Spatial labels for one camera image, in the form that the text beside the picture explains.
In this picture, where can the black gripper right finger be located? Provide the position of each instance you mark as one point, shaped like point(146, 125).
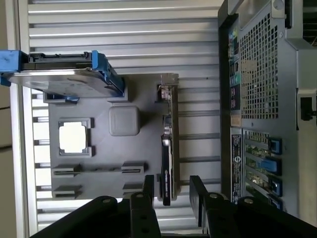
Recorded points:
point(235, 220)

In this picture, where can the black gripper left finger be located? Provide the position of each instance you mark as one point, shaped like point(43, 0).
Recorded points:
point(99, 218)

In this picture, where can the green GPU card black fan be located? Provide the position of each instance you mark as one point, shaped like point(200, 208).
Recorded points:
point(168, 161)

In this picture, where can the grey plastic parts rack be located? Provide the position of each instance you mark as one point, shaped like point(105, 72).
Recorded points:
point(104, 153)

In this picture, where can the silver CPU chip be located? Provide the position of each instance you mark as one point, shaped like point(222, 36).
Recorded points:
point(72, 137)

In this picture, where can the hard disk in blue carrier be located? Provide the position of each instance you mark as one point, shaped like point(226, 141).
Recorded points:
point(62, 81)

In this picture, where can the black and silver PC case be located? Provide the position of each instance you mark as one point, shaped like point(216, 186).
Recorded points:
point(260, 74)

